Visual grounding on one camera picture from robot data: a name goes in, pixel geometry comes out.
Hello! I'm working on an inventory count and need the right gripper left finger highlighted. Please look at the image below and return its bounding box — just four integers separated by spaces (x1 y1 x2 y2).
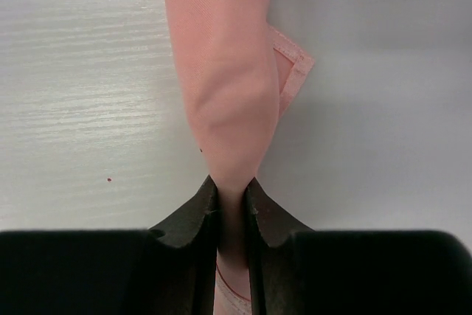
1 179 218 314

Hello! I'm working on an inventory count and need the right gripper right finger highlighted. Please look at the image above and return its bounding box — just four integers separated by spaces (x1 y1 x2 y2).
245 181 471 314

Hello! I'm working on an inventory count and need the pink cloth napkin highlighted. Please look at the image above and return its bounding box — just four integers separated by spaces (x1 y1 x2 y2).
165 0 313 314

